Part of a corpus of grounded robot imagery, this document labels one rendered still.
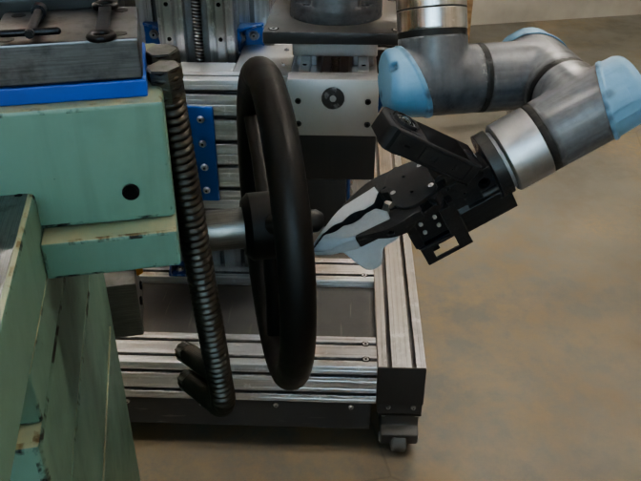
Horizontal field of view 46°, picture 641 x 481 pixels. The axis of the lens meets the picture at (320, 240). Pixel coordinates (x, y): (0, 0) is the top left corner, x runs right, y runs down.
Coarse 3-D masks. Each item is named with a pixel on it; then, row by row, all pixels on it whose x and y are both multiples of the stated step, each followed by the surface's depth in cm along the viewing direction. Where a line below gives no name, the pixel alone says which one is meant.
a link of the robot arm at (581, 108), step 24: (552, 72) 77; (576, 72) 76; (600, 72) 73; (624, 72) 73; (552, 96) 74; (576, 96) 73; (600, 96) 72; (624, 96) 72; (552, 120) 73; (576, 120) 73; (600, 120) 73; (624, 120) 73; (552, 144) 73; (576, 144) 74; (600, 144) 75
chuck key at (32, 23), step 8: (32, 8) 53; (40, 8) 53; (32, 16) 51; (40, 16) 52; (32, 24) 50; (0, 32) 48; (8, 32) 48; (16, 32) 49; (24, 32) 48; (32, 32) 49; (40, 32) 49; (48, 32) 49; (56, 32) 49
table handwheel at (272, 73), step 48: (240, 96) 69; (288, 96) 56; (240, 144) 75; (288, 144) 53; (240, 192) 78; (288, 192) 52; (240, 240) 65; (288, 240) 52; (288, 288) 53; (288, 336) 55; (288, 384) 61
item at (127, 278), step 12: (108, 276) 94; (120, 276) 94; (132, 276) 94; (108, 288) 92; (120, 288) 92; (132, 288) 93; (120, 300) 93; (132, 300) 94; (120, 312) 94; (132, 312) 94; (120, 324) 95; (132, 324) 95; (120, 336) 96
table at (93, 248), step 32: (0, 224) 49; (32, 224) 51; (96, 224) 55; (128, 224) 55; (160, 224) 55; (0, 256) 45; (32, 256) 50; (64, 256) 53; (96, 256) 54; (128, 256) 54; (160, 256) 55; (0, 288) 42; (32, 288) 49; (0, 320) 40; (32, 320) 48; (0, 352) 39; (32, 352) 46; (0, 384) 38; (0, 416) 37; (0, 448) 37; (0, 480) 36
